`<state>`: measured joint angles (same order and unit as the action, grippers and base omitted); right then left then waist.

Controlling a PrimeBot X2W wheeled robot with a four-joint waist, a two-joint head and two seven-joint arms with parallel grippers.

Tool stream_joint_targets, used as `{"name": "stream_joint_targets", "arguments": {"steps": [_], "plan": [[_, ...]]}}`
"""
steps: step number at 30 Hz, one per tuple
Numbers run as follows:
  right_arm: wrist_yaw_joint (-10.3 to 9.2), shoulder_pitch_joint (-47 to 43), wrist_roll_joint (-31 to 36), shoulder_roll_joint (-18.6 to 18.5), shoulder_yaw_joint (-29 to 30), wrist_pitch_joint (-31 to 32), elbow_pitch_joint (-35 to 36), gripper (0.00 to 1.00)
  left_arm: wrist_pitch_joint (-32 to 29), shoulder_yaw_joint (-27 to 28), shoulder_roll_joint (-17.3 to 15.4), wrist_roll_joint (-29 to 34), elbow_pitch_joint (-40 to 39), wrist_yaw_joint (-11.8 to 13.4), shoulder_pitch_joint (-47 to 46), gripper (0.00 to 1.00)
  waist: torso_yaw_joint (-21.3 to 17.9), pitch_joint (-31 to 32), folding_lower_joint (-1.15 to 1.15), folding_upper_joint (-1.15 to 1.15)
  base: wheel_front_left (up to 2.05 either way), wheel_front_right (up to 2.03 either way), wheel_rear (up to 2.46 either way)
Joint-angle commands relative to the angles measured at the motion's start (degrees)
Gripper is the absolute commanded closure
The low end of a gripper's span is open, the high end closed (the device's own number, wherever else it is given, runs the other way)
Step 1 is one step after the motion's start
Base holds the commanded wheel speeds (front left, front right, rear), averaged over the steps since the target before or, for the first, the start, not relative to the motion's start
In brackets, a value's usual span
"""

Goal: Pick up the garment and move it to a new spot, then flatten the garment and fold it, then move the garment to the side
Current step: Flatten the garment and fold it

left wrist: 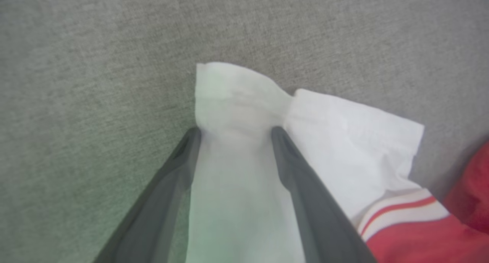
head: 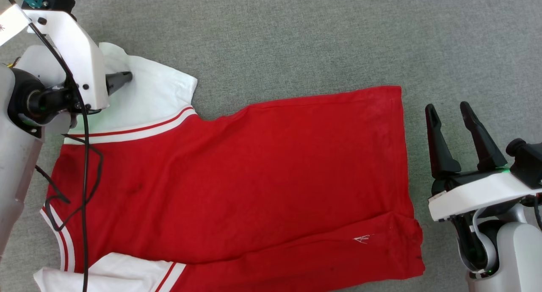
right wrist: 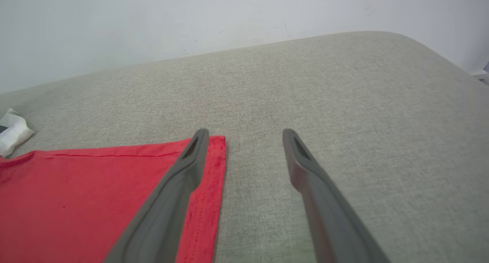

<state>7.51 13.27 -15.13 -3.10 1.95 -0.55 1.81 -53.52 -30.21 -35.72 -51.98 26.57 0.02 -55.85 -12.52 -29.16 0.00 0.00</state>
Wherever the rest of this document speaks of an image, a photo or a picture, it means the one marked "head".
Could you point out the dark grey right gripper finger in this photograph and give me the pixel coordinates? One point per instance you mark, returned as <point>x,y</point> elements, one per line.
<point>482,143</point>
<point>439,150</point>

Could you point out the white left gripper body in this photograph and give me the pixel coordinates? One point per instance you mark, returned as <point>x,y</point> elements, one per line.
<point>80,59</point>

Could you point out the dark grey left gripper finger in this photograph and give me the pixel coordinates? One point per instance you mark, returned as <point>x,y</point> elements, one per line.
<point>117,80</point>

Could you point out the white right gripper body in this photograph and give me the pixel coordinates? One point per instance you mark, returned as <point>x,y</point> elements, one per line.
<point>474,194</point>

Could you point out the red and white t-shirt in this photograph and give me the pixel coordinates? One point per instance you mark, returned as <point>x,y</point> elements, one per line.
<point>254,177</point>

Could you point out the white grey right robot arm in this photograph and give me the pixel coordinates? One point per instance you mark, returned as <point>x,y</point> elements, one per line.
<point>514,258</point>

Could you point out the white paper tag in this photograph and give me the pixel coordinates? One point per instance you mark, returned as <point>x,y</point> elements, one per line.
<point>12,24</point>

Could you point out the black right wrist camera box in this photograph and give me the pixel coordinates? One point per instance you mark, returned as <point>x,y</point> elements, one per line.
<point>529,162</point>

